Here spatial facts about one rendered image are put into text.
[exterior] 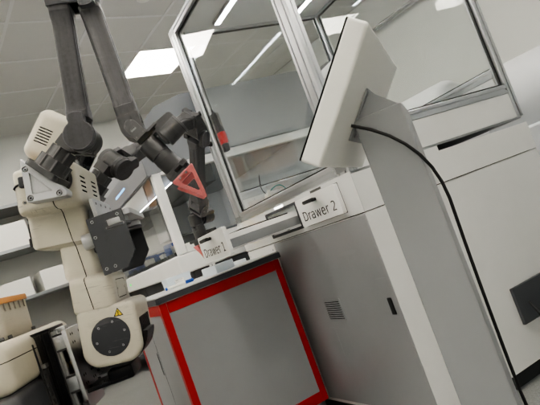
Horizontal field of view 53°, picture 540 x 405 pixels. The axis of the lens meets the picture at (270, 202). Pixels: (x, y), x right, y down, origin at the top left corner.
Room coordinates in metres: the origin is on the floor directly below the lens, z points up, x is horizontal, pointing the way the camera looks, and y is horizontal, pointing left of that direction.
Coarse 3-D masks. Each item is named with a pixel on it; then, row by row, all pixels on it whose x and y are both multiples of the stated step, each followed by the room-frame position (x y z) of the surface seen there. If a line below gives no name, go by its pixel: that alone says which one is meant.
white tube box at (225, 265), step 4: (228, 260) 2.40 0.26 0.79; (232, 260) 2.42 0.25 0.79; (216, 264) 2.33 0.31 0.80; (220, 264) 2.35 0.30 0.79; (224, 264) 2.37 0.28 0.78; (228, 264) 2.39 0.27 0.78; (232, 264) 2.41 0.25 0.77; (204, 268) 2.39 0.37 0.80; (208, 268) 2.35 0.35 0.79; (212, 268) 2.33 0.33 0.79; (216, 268) 2.33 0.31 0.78; (220, 268) 2.35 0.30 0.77; (224, 268) 2.37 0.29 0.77; (228, 268) 2.39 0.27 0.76; (204, 272) 2.36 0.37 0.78; (208, 272) 2.35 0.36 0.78; (212, 272) 2.34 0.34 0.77; (216, 272) 2.32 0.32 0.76; (204, 276) 2.37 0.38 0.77
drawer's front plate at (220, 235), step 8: (216, 232) 2.06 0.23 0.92; (224, 232) 2.01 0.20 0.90; (216, 240) 2.08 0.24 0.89; (224, 240) 2.01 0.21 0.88; (208, 248) 2.18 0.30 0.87; (216, 248) 2.11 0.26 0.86; (232, 248) 2.01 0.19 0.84; (208, 256) 2.21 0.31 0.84; (216, 256) 2.13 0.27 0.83; (224, 256) 2.07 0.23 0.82
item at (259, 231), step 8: (280, 216) 2.14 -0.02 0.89; (288, 216) 2.16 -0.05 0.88; (296, 216) 2.17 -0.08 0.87; (256, 224) 2.09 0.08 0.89; (264, 224) 2.11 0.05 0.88; (272, 224) 2.12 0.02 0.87; (280, 224) 2.14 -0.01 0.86; (288, 224) 2.15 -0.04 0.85; (296, 224) 2.17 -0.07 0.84; (240, 232) 2.06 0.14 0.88; (248, 232) 2.07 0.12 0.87; (256, 232) 2.08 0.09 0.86; (264, 232) 2.10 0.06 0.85; (272, 232) 2.11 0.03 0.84; (232, 240) 2.03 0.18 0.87; (240, 240) 2.05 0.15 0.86; (248, 240) 2.06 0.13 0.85; (256, 240) 2.08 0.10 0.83
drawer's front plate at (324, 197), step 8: (336, 184) 1.88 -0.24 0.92; (320, 192) 1.96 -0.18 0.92; (328, 192) 1.92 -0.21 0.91; (336, 192) 1.88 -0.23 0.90; (304, 200) 2.07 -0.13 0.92; (320, 200) 1.97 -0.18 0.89; (328, 200) 1.93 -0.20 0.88; (336, 200) 1.89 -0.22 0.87; (304, 208) 2.09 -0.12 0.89; (312, 208) 2.04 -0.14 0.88; (320, 208) 1.99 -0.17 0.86; (328, 208) 1.95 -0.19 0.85; (336, 208) 1.91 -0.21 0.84; (344, 208) 1.88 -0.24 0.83; (312, 216) 2.06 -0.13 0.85; (320, 216) 2.01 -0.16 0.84; (328, 216) 1.96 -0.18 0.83; (304, 224) 2.12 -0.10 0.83; (312, 224) 2.07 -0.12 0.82
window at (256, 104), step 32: (224, 0) 2.17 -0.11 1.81; (256, 0) 1.98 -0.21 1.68; (192, 32) 2.50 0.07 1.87; (224, 32) 2.25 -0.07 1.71; (256, 32) 2.04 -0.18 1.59; (192, 64) 2.61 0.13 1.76; (224, 64) 2.34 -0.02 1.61; (256, 64) 2.12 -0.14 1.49; (288, 64) 1.93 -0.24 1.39; (224, 96) 2.43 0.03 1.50; (256, 96) 2.19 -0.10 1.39; (288, 96) 2.00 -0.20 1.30; (224, 128) 2.53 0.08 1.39; (256, 128) 2.27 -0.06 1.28; (288, 128) 2.06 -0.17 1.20; (256, 160) 2.36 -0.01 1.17; (288, 160) 2.14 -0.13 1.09; (256, 192) 2.45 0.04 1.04
